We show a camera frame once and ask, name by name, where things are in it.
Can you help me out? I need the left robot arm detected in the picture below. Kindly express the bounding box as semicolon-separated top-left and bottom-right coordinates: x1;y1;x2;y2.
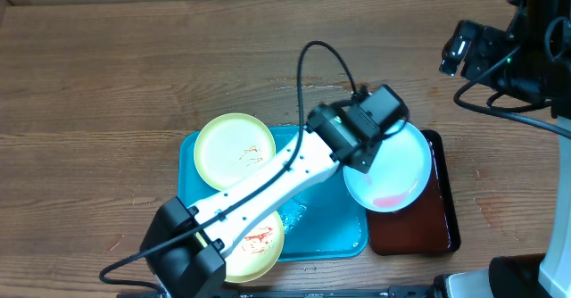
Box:
140;86;409;297

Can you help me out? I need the yellow plate upper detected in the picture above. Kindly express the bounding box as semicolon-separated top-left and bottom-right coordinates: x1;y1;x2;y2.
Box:
194;113;277;191

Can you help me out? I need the light blue plate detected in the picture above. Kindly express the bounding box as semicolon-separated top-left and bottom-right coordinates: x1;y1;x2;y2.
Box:
343;120;433;212

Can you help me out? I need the dark red tray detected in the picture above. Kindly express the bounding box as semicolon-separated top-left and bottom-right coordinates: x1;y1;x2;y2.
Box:
367;129;461;256

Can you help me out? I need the yellow plate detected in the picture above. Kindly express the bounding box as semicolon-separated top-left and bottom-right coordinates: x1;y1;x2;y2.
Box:
194;113;277;191
195;211;286;285

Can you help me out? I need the yellow plate lower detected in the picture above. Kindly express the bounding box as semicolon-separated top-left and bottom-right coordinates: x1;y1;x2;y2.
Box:
195;211;286;285

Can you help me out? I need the blue plastic tray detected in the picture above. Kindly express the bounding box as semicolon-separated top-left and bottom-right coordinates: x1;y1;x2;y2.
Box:
178;126;368;261

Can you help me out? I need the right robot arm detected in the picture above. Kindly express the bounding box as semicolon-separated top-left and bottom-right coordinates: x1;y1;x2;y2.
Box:
435;0;570;297

